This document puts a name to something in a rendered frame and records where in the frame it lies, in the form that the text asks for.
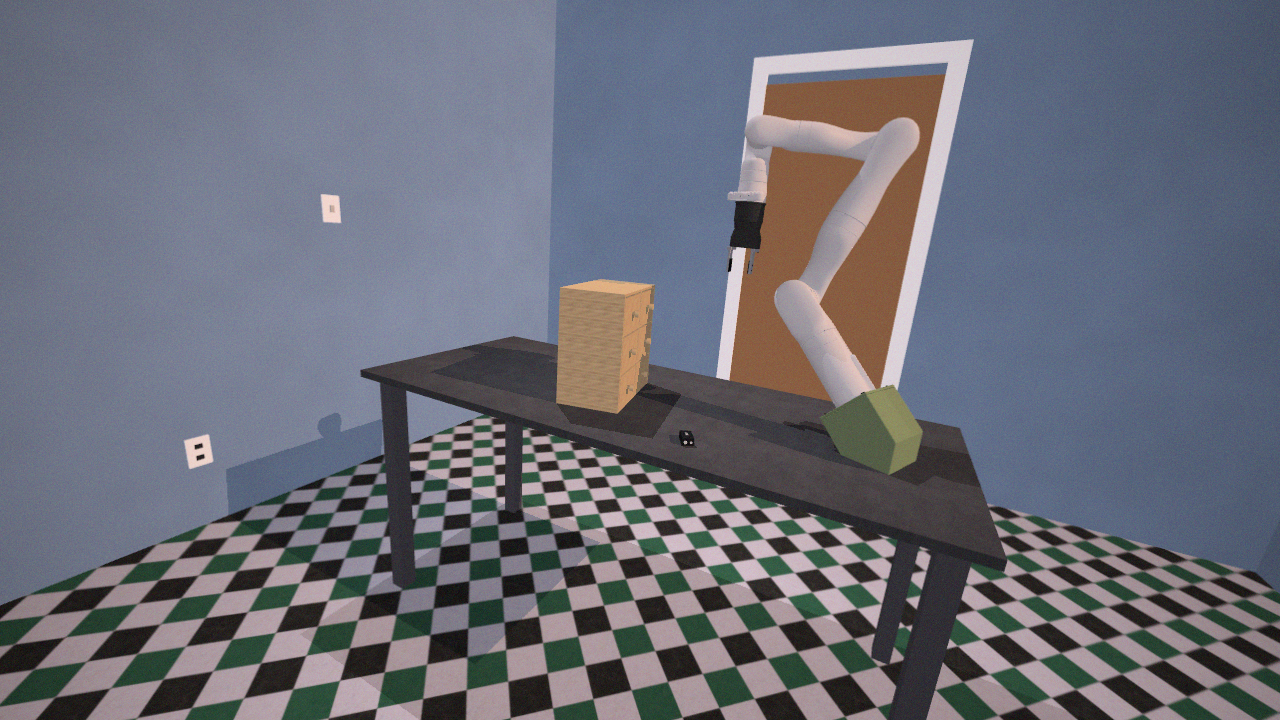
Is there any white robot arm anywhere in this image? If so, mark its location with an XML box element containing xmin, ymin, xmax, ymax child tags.
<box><xmin>740</xmin><ymin>115</ymin><xmax>920</xmax><ymax>407</ymax></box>

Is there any light wooden chest of drawers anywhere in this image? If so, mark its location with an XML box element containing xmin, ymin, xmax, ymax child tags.
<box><xmin>556</xmin><ymin>279</ymin><xmax>655</xmax><ymax>414</ymax></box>

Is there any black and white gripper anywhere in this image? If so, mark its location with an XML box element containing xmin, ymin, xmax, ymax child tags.
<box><xmin>726</xmin><ymin>181</ymin><xmax>767</xmax><ymax>274</ymax></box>

